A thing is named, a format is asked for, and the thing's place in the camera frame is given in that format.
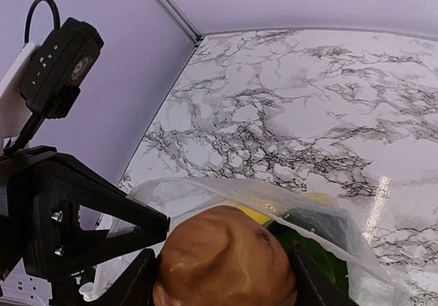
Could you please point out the left aluminium corner post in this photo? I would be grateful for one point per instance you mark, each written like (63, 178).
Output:
(182, 21)

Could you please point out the brown potato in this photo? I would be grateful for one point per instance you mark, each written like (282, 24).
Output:
(223, 257)

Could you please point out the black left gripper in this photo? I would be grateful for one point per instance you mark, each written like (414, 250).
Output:
(56, 251)

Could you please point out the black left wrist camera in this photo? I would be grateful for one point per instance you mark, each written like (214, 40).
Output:
(51, 82)

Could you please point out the clear zip top bag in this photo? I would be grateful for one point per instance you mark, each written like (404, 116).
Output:
(183, 198)

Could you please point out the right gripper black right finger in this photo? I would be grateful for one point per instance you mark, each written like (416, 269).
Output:
(313, 285)

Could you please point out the green white bok choy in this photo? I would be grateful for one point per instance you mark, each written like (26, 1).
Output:
(323, 225)

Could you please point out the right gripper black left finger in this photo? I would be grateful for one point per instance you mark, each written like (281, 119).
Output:
(135, 285)

